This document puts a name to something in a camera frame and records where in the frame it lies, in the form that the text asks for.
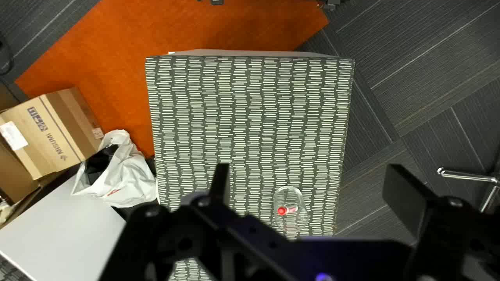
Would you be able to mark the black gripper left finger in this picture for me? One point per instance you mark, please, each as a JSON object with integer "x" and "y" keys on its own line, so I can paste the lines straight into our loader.
{"x": 219, "y": 181}

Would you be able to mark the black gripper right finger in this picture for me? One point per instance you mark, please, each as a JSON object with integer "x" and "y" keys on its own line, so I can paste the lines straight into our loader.
{"x": 406, "y": 195}

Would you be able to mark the clear drinking glass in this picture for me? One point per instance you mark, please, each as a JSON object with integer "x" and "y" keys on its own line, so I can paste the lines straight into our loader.
{"x": 289, "y": 197}

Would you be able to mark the chrome chair leg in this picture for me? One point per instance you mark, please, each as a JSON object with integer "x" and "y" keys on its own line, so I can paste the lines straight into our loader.
{"x": 462, "y": 175}

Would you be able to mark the grey patterned cloth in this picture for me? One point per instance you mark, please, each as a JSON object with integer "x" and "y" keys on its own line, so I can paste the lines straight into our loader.
{"x": 250, "y": 130}

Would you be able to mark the white plastic bag, dark contents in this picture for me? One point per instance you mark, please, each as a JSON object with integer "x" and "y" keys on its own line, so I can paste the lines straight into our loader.
{"x": 130, "y": 176}

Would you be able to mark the white cabinet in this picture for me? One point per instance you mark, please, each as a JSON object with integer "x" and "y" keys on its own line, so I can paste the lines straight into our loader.
{"x": 56, "y": 234}

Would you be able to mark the labelled cardboard box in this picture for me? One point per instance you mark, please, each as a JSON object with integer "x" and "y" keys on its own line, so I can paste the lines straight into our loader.
{"x": 47, "y": 134}

